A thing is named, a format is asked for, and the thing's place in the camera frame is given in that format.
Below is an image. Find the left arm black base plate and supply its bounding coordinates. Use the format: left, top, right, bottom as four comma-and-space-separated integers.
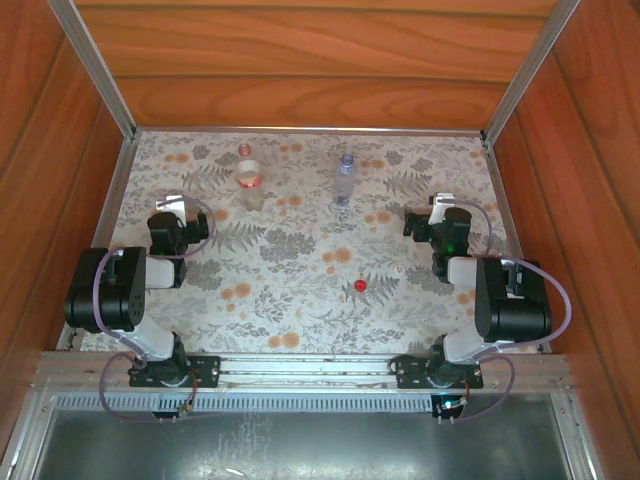
128, 355, 222, 389

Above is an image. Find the clear purple-tinted bottle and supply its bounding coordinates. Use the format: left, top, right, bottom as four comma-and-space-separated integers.
332, 153, 357, 206

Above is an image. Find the aluminium frame side rail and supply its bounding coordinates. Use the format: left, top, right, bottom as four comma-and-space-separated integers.
55, 137, 137, 351
481, 138, 554, 352

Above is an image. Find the aluminium frame crossbar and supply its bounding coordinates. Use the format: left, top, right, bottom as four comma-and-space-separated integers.
133, 125, 487, 137

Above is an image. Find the aluminium mounting rail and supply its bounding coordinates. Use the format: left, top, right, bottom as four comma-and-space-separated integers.
32, 351, 572, 392

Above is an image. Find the grey slotted cable duct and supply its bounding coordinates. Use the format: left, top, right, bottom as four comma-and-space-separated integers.
49, 392, 557, 414

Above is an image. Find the floral tablecloth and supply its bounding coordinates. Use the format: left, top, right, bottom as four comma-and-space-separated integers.
79, 130, 544, 354

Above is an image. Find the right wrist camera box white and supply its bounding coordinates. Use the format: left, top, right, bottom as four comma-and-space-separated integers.
429, 193, 456, 224

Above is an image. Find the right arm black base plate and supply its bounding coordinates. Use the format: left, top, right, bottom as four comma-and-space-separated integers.
394, 355, 485, 390

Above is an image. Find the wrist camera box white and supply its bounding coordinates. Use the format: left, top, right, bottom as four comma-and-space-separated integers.
154, 195, 189, 222
429, 193, 456, 224

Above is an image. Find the shiny metal sheet panel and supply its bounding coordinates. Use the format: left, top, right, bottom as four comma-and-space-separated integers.
27, 409, 606, 480

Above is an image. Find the aluminium frame post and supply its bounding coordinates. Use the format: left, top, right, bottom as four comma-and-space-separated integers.
482, 0, 584, 141
48, 0, 139, 140

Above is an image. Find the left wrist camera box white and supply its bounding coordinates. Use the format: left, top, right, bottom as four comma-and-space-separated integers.
154, 195, 189, 222

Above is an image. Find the clear bottle with red label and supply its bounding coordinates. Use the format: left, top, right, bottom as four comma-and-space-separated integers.
235, 143, 265, 211

